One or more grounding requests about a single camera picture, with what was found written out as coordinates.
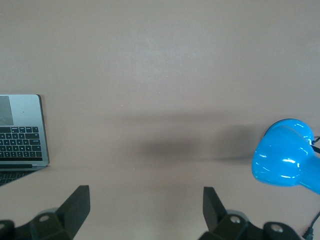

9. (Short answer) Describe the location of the blue desk lamp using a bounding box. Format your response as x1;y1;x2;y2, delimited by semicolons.
251;118;320;196

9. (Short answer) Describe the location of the black lamp power cord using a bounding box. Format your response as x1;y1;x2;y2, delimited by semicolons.
302;136;320;240

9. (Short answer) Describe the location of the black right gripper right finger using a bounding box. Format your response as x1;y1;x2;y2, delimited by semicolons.
198;186;301;240

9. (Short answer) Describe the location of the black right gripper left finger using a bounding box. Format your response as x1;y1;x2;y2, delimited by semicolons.
0;185;91;240

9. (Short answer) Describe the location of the grey aluminium laptop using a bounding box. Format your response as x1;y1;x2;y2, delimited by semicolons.
0;94;50;188

